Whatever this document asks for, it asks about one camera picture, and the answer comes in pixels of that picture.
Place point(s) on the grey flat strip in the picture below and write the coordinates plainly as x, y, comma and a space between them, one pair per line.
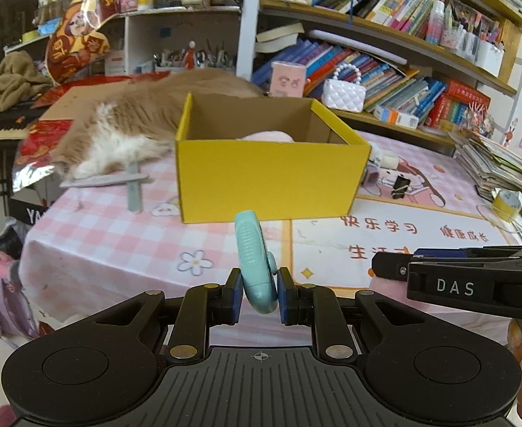
96, 180

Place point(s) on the white pen cups with markers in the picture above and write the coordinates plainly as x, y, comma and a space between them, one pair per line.
487, 58

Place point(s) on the brown cardboard sheet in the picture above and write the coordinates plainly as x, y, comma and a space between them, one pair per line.
74, 102

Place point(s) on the red gold foil balloon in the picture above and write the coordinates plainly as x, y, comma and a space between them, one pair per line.
76, 40

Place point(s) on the pink cylindrical box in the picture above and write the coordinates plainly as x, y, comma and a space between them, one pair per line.
287, 80

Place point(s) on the white quilted purse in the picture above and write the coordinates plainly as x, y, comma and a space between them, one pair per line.
343, 95

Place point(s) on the stack of booklets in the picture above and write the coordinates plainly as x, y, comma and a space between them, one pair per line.
501, 164

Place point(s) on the white charger cube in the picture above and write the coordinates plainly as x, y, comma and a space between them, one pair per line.
376, 155

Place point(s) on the pink bag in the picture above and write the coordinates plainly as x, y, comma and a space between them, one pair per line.
3, 298

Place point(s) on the pastel glitter bottle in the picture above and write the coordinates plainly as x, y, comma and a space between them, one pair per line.
436, 22

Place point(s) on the white rolled paper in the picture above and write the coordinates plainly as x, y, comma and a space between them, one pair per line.
358, 46

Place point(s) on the yellow cardboard box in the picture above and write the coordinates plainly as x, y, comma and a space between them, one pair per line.
265, 178

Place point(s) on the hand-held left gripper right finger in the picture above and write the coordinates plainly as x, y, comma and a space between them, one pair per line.
283, 296

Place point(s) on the row of colourful books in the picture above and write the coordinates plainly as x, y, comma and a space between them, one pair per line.
390, 0

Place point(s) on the pink checked printed tablecloth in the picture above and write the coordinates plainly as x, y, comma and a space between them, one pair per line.
110, 240

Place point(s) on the brown plush cloth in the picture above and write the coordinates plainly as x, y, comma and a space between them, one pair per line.
14, 82

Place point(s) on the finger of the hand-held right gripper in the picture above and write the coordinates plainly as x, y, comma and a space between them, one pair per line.
443, 254
390, 266

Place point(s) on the wooden bookshelf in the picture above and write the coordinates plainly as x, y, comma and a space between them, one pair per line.
376, 31

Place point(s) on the pen holders with pens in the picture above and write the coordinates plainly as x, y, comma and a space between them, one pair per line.
212, 58

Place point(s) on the thick cream-paged books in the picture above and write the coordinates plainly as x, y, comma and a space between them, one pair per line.
278, 38

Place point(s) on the cream plastic block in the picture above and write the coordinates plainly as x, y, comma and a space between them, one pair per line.
390, 160

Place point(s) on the red silver foil bag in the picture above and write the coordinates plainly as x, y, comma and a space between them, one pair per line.
38, 151

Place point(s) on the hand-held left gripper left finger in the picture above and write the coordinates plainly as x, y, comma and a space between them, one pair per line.
238, 296

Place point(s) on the black binder clip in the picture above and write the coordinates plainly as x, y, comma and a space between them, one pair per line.
401, 187

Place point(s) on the white shelf unit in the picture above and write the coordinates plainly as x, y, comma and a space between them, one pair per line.
176, 26

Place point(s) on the orange white medicine box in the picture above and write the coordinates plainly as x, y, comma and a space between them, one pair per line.
396, 116

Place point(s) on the ginger long-haired cat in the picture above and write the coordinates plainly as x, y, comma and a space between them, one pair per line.
145, 111

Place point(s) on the yellow tape roll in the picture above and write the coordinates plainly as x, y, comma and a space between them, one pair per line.
505, 207

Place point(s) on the pink plush pig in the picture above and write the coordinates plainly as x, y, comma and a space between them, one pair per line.
270, 136

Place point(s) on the teal plastic gadget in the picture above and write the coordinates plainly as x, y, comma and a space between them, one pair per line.
252, 258

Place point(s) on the red paper sheet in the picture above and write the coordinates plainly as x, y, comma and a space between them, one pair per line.
105, 81

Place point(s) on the grey green stick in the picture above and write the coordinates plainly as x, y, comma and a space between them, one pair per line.
134, 195

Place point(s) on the black electric keyboard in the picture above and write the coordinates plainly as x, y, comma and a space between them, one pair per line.
7, 124

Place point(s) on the red boxed book set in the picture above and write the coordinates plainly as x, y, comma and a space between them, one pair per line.
461, 102

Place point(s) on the colourful paper ornament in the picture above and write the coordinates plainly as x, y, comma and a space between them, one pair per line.
481, 120

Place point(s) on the row of blue books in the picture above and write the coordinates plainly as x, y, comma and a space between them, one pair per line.
376, 75

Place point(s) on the small red figurine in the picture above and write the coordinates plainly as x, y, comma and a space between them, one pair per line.
189, 55

